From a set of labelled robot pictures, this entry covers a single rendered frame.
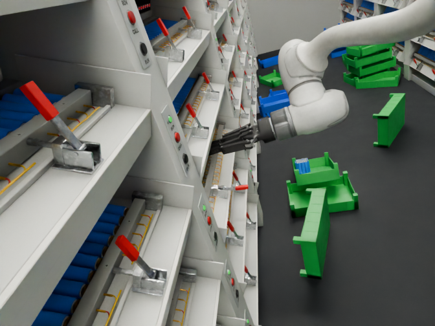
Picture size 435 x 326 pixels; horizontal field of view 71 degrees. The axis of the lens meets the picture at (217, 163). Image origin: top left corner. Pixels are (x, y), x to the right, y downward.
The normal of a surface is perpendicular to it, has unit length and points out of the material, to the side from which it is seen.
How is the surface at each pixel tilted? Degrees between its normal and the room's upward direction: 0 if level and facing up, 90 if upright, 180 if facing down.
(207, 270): 90
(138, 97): 90
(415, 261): 0
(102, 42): 90
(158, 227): 23
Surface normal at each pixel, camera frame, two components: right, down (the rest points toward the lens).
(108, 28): -0.11, 0.53
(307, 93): -0.35, -0.32
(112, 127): 0.12, -0.83
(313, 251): -0.38, 0.55
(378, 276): -0.27, -0.83
